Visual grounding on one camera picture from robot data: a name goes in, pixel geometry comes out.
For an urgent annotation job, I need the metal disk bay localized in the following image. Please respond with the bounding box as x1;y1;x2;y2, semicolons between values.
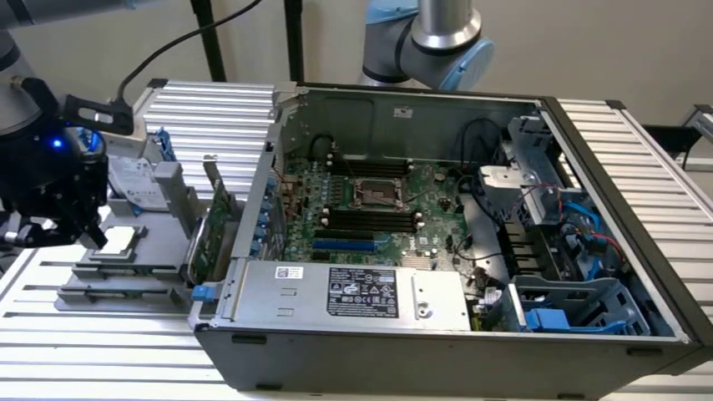
478;115;594;229

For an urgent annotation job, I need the black camera cable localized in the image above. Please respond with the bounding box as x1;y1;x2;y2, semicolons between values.
114;0;263;105

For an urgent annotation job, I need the red wire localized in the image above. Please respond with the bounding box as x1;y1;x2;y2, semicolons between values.
588;233;627;269

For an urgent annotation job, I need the blue disk bracket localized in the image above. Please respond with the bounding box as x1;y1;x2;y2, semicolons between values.
147;127;178;165

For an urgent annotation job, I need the blue expansion slot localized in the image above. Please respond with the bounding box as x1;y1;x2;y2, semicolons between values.
311;239;378;251

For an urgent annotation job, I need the silver power supply unit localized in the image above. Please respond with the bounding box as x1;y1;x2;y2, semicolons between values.
219;260;476;333

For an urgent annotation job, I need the short black looped wire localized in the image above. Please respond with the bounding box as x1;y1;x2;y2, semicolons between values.
310;134;336;163

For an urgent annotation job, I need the long black looped wire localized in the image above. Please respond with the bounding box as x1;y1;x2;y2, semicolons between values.
459;117;507;169

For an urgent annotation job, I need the copper heat sink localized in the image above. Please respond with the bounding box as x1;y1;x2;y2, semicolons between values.
276;174;307;219

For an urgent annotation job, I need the RAM stick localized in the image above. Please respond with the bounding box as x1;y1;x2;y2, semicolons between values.
67;288;174;301

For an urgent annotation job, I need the grey parts rack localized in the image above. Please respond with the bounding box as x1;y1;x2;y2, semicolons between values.
53;160;247;313

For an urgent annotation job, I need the hard disk with white label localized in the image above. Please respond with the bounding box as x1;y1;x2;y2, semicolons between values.
106;156;170;211

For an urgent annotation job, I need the thin black stand pole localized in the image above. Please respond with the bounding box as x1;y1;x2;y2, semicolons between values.
188;0;228;83

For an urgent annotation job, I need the green motherboard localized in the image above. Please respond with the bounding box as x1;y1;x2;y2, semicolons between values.
271;157;476;269

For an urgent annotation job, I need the long black expansion slot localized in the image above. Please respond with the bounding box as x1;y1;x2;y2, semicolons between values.
314;229;378;242

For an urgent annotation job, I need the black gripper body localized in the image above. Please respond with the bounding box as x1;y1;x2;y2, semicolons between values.
0;124;111;219

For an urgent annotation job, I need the silver CPU chip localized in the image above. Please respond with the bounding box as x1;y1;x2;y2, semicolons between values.
91;225;148;256

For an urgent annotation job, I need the CPU socket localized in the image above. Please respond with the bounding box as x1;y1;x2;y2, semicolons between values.
347;176;407;211

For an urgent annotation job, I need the black box on table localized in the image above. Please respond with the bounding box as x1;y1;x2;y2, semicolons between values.
648;124;704;155

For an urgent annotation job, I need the blue plastic clip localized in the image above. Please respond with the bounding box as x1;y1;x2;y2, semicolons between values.
526;308;574;334

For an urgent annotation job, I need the grey-blue plastic drive cage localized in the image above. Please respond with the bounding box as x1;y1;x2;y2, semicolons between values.
499;274;655;338

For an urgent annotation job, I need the blue wire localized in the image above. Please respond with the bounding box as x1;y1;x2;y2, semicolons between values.
560;199;608;277

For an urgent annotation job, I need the thick black stand pole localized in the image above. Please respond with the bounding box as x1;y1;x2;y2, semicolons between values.
282;0;308;85

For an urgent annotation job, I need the aluminium frame profile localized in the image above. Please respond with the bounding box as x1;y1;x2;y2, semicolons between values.
672;104;713;172

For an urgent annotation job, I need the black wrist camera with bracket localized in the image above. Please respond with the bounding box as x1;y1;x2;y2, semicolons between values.
22;77;138;137

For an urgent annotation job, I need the green graphics card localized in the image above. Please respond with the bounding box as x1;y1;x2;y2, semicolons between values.
187;153;248;290

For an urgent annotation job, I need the black open PC case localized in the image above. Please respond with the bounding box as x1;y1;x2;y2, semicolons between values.
187;83;713;393

